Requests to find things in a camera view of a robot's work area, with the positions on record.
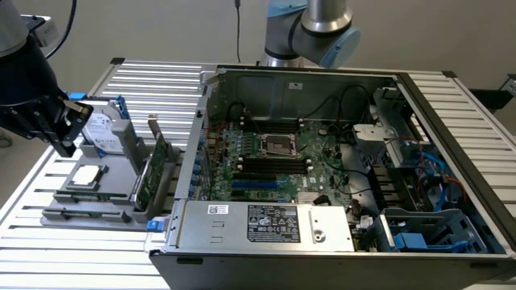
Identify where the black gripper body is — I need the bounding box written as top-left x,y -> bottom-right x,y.
0,36 -> 67,146

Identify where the black RAM slot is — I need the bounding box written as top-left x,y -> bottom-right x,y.
247,123 -> 303,132
245,120 -> 303,129
241,117 -> 302,126
237,159 -> 313,169
235,167 -> 314,176
237,155 -> 310,165
237,163 -> 313,172
239,114 -> 302,123

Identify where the silver CPU chip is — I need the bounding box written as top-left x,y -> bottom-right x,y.
66,164 -> 106,187

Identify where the grey parts rack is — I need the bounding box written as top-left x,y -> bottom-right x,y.
38,120 -> 186,233

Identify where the green graphics card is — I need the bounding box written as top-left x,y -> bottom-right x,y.
127,113 -> 174,213

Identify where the silver power supply unit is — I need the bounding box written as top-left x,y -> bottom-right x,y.
173,200 -> 355,253

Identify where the black expansion slot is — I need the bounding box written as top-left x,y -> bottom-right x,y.
231,172 -> 279,181

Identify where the blue expansion slot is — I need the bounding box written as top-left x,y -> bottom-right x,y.
230,179 -> 283,189

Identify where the CPU socket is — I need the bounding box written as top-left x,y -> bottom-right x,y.
257,132 -> 301,158

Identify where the green motherboard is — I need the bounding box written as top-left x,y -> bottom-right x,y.
199,118 -> 366,207

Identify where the silver chipset heatsink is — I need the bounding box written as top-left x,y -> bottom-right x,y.
294,191 -> 329,205

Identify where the metal disk bay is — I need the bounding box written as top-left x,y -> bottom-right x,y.
351,86 -> 429,170

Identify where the open black PC case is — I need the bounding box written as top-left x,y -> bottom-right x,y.
147,64 -> 516,290

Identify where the blue plastic drive carrier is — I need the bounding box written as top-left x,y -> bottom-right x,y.
377,207 -> 489,255

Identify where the black stand beside table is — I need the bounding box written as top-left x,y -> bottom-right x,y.
466,73 -> 516,114

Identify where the silver hard disk blue bracket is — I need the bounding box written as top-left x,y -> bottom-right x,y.
67,91 -> 131,157

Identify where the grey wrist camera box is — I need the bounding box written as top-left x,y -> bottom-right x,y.
19,14 -> 59,48

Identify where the black camera cable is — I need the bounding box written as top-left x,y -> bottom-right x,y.
42,0 -> 78,60

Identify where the thin black hanging cable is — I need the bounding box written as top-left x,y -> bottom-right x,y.
234,0 -> 243,65

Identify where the black looped wire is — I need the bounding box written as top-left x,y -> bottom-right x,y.
302,84 -> 371,122

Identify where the blue data wire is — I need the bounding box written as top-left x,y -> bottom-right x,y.
415,150 -> 471,213

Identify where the red wire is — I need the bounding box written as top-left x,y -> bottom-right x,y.
441,176 -> 470,202

